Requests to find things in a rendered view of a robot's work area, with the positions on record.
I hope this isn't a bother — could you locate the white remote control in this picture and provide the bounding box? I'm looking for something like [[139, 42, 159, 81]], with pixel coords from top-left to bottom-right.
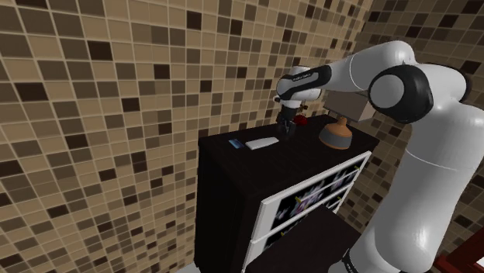
[[244, 136, 280, 151]]

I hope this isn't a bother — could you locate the brown table lamp, beige shade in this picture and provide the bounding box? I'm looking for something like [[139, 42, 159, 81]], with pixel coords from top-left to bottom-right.
[[318, 89, 378, 150]]

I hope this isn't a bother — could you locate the dark chest with white drawers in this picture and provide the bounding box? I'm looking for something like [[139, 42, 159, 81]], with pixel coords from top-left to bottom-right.
[[192, 114, 382, 273]]

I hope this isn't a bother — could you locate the dark robot stand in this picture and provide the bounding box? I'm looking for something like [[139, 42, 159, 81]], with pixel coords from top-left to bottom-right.
[[244, 205, 362, 273]]

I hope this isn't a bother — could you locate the red wooden furniture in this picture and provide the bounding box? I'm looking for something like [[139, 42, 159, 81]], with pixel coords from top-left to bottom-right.
[[433, 226, 484, 273]]

